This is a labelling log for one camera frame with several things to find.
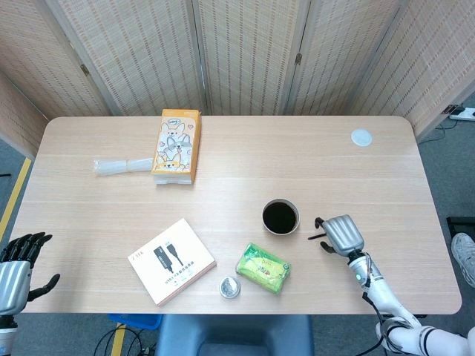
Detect white power strip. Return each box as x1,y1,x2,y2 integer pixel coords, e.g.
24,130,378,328
444,105,475,121

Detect orange corgi tissue pack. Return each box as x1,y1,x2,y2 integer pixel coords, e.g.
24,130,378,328
150,108,203,186

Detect black floor cables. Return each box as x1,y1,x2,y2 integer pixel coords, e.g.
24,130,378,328
94,322,157,356

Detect white sneaker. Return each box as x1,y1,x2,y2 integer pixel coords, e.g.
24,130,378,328
451,232,475,289

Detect small round silver tin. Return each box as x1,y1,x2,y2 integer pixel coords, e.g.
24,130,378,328
218,276,241,300

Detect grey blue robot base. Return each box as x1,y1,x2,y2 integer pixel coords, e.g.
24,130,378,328
157,314,315,356

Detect green tissue pack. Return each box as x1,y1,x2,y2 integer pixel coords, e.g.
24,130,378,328
235,243,292,297

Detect white bowl dark liquid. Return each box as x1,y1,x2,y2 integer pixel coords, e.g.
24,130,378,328
261,199,301,236

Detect clear plastic straw bundle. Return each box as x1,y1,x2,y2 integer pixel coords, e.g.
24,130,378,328
92,157,154,177

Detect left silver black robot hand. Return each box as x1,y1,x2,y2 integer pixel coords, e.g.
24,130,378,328
0,232,61,317

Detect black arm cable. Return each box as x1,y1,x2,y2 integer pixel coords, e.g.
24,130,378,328
361,254,389,337

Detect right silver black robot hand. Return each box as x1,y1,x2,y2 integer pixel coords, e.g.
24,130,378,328
314,214,366,260

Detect woven folding screen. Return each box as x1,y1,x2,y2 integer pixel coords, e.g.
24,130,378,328
0,0,475,156

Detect blue plastic bin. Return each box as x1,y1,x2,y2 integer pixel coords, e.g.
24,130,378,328
107,313,164,331

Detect black stand foot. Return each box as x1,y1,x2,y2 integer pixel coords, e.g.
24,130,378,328
446,216,475,233

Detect white USB cable box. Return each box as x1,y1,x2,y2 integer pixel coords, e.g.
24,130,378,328
128,217,217,308

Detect white table grommet cover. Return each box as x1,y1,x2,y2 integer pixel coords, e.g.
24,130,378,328
350,128,374,148

